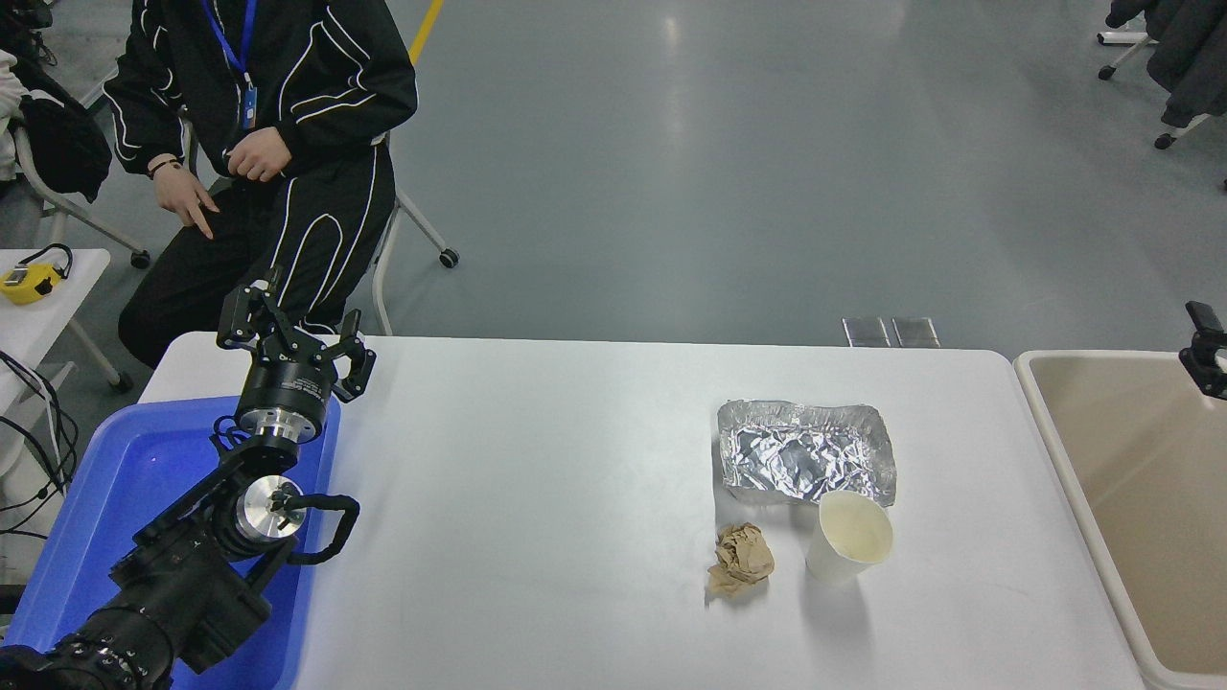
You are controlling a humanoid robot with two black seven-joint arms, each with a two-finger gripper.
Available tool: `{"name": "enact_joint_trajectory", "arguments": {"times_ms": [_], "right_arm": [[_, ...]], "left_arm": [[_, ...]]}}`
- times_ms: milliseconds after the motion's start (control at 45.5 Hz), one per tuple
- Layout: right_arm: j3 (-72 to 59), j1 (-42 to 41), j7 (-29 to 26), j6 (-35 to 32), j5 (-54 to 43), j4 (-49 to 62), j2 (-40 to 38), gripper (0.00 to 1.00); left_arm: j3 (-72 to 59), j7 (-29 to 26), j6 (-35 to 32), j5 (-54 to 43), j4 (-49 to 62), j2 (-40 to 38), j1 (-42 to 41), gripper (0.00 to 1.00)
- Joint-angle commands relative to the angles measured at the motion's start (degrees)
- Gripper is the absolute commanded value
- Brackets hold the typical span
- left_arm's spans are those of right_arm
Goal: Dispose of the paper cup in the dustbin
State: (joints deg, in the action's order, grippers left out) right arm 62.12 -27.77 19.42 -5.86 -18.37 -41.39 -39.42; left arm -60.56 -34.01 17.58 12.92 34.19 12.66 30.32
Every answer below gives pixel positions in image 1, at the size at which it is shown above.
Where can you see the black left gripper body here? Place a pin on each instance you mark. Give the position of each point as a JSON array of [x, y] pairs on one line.
[[286, 383]]

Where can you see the white paper cup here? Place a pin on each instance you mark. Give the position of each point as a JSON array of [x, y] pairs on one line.
[[832, 561]]

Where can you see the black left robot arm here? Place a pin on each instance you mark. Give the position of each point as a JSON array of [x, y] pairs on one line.
[[182, 585]]

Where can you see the person's right hand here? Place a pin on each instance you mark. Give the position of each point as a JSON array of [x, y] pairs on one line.
[[184, 196]]

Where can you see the person's left hand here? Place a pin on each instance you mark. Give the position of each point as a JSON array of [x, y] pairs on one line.
[[259, 158]]

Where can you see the large pale bin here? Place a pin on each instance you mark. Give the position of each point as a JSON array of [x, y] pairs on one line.
[[1150, 498]]

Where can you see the white-framed wheeled chair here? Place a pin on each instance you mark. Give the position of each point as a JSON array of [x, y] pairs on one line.
[[422, 225]]

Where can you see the grey-framed chair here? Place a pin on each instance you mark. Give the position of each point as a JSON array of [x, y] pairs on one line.
[[86, 222]]

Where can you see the blue plastic tray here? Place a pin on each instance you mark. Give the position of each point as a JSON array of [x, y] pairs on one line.
[[115, 479]]

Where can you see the white side table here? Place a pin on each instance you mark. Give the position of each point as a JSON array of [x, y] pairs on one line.
[[48, 331]]

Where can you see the seated person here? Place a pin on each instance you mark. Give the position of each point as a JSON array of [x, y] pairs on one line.
[[326, 105]]

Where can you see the yellow handheld device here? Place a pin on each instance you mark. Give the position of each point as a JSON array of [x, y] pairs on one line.
[[31, 280]]

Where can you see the black jacket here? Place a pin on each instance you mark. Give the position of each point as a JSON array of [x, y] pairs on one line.
[[62, 144]]

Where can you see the metal floor plate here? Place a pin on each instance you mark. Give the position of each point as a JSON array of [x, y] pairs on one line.
[[916, 333], [867, 333]]

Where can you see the dark hanging clothing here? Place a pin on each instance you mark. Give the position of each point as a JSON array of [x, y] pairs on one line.
[[1193, 57]]

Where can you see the crumpled silver foil tray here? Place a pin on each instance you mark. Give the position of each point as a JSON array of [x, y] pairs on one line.
[[796, 450]]

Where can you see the crumpled tan paper ball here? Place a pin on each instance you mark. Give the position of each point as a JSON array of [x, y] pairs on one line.
[[740, 561]]

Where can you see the white wheeled chair frame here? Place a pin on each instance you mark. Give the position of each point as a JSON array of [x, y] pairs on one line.
[[1126, 56]]

